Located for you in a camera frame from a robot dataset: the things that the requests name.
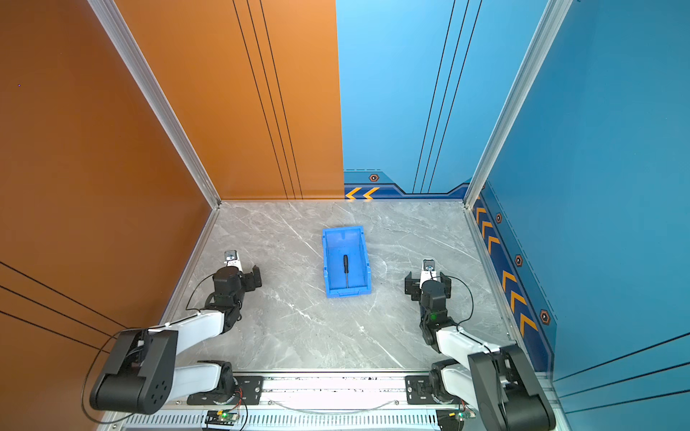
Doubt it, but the black handled screwdriver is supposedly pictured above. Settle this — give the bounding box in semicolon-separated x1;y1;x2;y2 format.
342;254;350;288

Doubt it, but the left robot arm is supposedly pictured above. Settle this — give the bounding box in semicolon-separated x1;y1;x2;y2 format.
89;264;262;415

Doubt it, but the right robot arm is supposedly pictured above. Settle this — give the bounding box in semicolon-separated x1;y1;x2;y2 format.
404;271;557;430

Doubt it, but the blue plastic bin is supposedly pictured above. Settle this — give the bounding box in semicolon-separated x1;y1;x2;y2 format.
322;226;372;298

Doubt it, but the green circuit board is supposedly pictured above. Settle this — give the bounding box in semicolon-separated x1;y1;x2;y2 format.
204;409;241;428

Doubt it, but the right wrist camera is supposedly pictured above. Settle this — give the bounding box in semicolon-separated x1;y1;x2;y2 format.
420;260;438;283

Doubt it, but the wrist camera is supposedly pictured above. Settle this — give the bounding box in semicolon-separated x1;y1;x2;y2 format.
224;250;243;271
420;260;438;283

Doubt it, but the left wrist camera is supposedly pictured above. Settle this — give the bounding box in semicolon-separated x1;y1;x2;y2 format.
224;250;243;271

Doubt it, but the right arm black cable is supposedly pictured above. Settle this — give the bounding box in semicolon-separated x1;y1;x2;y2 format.
446;275;475;328

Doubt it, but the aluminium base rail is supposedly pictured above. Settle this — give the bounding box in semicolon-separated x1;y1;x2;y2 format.
101;369;567;431

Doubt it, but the aluminium corner post left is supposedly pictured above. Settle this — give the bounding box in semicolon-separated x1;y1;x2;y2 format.
88;0;222;210

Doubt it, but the aluminium corner post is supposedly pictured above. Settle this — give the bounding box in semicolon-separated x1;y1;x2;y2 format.
464;0;572;209
88;0;222;210

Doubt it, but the aluminium corner post right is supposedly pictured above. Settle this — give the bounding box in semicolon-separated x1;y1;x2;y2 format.
464;0;572;209

